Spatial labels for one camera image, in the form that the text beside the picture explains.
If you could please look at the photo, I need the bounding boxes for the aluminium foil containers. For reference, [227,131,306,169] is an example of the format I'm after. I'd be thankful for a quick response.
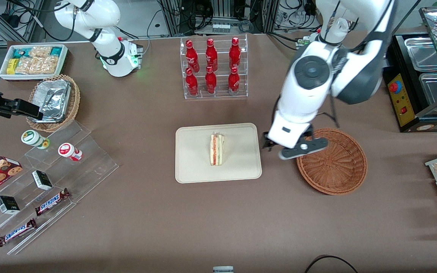
[30,79,71,123]

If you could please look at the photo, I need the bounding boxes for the light wicker basket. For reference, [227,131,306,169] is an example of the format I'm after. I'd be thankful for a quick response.
[26,74,81,133]

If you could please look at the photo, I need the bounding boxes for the small black box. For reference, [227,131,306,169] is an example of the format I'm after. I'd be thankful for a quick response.
[0,196,21,215]
[32,170,53,191]

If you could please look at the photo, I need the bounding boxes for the black food warmer machine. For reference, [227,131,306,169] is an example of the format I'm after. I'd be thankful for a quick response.
[387,6,437,133]

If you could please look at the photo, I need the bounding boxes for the green cap yogurt bottle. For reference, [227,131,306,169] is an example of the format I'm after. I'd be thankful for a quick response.
[21,130,50,150]

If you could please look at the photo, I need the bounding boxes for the clear acrylic stepped shelf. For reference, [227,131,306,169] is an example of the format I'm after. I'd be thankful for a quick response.
[0,121,119,255]

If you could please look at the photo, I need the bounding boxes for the clear acrylic bottle rack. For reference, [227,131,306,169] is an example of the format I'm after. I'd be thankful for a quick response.
[180,34,248,100]

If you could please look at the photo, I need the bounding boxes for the brown wicker basket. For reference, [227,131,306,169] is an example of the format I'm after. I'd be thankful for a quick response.
[296,128,368,196]

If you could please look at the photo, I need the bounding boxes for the triangular sandwich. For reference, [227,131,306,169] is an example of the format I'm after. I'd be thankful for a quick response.
[209,132,226,166]

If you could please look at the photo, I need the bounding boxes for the beige plastic tray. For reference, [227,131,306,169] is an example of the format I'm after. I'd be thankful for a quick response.
[175,122,262,184]

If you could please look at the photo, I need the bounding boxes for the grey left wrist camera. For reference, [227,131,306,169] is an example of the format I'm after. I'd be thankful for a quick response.
[278,137,329,161]

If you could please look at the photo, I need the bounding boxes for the red cap yogurt bottle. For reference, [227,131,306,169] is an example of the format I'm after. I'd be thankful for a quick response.
[58,143,83,162]

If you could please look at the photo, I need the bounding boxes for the large clear cracker bag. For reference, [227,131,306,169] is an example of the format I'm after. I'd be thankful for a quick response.
[15,56,59,75]

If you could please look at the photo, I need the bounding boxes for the small clear cracker bag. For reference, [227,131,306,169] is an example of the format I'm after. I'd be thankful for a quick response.
[29,46,52,58]

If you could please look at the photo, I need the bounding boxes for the snickers chocolate bar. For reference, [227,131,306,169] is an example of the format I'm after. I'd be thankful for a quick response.
[0,218,37,248]
[35,188,71,217]

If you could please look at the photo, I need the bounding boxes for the black cable loop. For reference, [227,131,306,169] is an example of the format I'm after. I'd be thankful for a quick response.
[304,255,359,273]

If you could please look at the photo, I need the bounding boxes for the red cola bottle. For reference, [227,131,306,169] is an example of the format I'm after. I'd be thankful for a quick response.
[185,68,199,96]
[228,67,240,95]
[229,37,241,69]
[205,66,217,94]
[185,40,200,72]
[206,38,218,71]

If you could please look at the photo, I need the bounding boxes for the white snack bin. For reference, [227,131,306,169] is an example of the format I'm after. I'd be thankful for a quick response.
[0,44,69,81]

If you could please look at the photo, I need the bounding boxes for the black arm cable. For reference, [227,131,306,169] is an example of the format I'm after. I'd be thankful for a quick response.
[317,95,341,129]

